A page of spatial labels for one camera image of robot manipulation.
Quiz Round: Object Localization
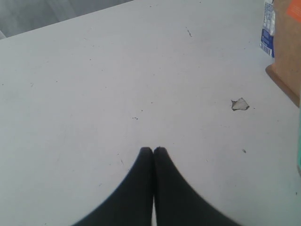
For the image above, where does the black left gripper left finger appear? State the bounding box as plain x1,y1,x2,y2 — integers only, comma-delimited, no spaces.
75,147,154,226

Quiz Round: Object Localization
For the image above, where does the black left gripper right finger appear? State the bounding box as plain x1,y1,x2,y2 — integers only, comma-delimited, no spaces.
153,147,238,226

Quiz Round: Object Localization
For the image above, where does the clear jar yellow lid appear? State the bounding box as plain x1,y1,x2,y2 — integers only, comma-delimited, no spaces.
297,122,301,176

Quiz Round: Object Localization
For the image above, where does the small torn paper scrap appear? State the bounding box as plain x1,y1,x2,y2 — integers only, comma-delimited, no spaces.
231,97,250,111

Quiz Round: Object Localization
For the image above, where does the brown snack pouch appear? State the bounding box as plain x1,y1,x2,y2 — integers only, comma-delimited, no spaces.
266,0,301,107

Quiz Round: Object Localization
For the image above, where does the white blue milk carton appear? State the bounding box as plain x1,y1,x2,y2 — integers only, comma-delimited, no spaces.
260,0,275,58

